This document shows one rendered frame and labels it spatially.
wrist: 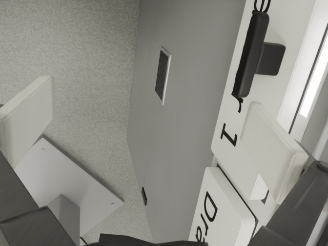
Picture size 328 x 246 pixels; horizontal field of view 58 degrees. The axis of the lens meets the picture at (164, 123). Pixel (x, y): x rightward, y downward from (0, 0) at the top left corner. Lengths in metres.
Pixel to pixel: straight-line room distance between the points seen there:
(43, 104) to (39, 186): 1.21
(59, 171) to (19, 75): 0.42
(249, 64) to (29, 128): 0.18
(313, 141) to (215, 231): 0.19
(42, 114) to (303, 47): 0.21
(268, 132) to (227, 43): 0.26
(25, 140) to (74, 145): 1.15
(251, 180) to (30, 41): 0.98
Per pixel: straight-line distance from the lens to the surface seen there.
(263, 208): 0.34
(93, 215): 1.50
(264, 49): 0.27
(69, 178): 1.36
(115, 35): 1.16
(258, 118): 0.19
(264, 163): 0.18
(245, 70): 0.27
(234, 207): 0.36
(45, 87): 0.19
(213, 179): 0.40
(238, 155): 0.34
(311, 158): 0.17
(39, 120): 0.18
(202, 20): 0.52
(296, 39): 0.28
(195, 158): 0.50
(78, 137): 1.30
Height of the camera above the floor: 1.14
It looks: 60 degrees down
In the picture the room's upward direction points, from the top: 151 degrees clockwise
